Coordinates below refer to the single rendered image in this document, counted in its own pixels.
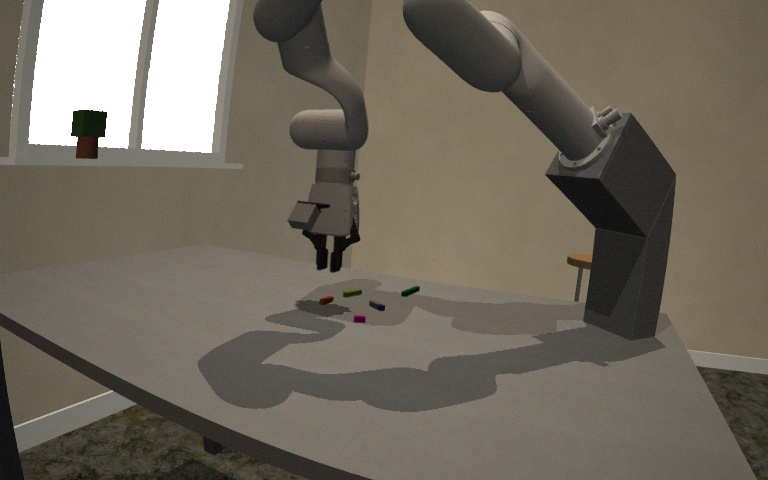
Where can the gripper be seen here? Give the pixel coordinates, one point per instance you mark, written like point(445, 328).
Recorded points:
point(334, 221)

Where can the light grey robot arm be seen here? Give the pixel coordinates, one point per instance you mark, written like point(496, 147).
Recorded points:
point(468, 41)

